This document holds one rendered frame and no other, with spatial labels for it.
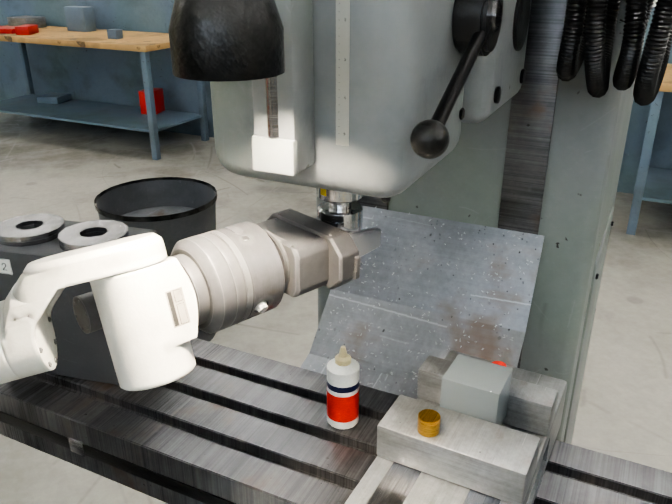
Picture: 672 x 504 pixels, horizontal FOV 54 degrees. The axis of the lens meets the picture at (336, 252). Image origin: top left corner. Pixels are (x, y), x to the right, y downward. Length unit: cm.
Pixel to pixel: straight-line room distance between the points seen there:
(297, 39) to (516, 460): 42
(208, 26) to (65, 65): 672
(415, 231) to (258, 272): 52
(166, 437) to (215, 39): 57
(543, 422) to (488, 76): 37
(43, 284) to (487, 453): 42
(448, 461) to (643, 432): 195
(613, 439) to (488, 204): 160
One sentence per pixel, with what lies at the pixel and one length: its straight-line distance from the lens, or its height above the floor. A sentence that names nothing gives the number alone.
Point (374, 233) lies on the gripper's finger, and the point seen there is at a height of 124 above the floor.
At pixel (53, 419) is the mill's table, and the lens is 96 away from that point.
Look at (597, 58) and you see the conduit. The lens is 79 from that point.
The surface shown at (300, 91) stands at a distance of 54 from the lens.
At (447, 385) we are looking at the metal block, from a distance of 70.
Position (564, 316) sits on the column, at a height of 100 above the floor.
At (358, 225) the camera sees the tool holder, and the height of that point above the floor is 125.
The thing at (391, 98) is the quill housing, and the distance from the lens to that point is 54.
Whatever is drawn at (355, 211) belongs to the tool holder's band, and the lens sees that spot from 68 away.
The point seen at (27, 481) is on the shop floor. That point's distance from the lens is 240.
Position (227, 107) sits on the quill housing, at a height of 138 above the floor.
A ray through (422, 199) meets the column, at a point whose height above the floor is 115.
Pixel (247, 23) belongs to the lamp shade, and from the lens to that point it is 42.
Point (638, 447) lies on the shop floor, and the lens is 253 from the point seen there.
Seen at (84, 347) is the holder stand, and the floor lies 102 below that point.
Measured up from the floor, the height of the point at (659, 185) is 23.
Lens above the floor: 151
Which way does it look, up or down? 24 degrees down
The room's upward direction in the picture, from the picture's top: straight up
